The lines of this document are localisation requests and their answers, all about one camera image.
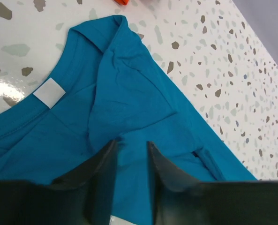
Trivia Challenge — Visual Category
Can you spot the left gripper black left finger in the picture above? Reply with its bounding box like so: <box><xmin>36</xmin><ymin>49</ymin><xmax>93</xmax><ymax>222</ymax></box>
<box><xmin>0</xmin><ymin>140</ymin><xmax>118</xmax><ymax>225</ymax></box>

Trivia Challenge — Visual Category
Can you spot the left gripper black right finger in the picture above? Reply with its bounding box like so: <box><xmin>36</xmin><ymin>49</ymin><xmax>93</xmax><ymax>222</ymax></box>
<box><xmin>147</xmin><ymin>142</ymin><xmax>278</xmax><ymax>225</ymax></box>

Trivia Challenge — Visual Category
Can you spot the blue t shirt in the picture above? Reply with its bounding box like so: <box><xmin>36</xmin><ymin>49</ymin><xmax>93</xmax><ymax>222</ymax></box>
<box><xmin>0</xmin><ymin>15</ymin><xmax>254</xmax><ymax>225</ymax></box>

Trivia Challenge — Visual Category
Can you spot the folded orange t shirt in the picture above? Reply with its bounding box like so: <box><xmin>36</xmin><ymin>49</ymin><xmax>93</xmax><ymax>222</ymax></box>
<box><xmin>114</xmin><ymin>0</ymin><xmax>129</xmax><ymax>6</ymax></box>

